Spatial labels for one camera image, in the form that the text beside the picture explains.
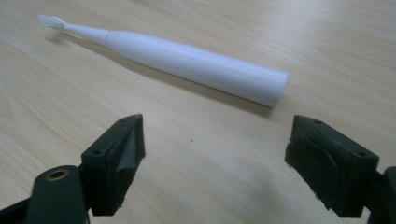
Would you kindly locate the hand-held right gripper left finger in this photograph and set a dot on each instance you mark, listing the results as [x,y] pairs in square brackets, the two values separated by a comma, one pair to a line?
[112,161]

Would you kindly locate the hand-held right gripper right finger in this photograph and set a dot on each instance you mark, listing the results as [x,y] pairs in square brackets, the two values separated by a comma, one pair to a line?
[330,165]

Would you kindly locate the white electric toothbrush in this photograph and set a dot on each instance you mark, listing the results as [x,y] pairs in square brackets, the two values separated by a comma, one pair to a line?
[193,63]

